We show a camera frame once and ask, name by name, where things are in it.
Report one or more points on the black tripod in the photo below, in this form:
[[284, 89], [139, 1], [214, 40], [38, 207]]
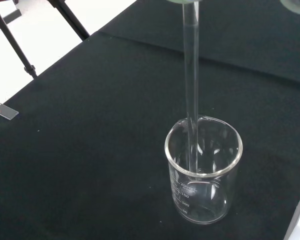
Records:
[[30, 69]]

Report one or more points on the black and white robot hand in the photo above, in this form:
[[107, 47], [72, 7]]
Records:
[[296, 6]]

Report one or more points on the clear glass beaker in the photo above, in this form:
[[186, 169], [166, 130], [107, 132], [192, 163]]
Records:
[[187, 190]]

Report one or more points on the black cloth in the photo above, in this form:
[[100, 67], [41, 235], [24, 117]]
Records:
[[90, 150]]

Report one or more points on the clear cloth clip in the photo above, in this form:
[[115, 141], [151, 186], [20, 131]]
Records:
[[5, 111]]

